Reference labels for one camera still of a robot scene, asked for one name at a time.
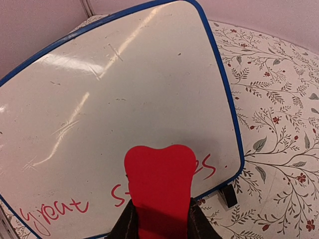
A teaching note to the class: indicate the left aluminium corner post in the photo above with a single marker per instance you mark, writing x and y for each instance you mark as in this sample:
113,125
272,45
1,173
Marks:
87,7

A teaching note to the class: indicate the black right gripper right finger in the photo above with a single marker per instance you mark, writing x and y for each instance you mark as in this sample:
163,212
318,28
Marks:
198,226

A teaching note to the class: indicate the floral patterned table mat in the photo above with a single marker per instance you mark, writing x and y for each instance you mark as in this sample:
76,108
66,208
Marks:
275,90

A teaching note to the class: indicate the blue framed whiteboard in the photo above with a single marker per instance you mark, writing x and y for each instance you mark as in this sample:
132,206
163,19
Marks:
150,75

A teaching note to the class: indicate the red whiteboard eraser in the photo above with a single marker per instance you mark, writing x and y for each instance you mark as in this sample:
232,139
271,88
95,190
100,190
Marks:
159,182

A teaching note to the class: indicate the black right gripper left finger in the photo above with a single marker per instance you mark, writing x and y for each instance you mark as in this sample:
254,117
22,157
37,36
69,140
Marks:
126,226

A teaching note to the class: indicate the wire whiteboard stand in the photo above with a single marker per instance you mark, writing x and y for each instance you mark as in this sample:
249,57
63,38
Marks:
229,196

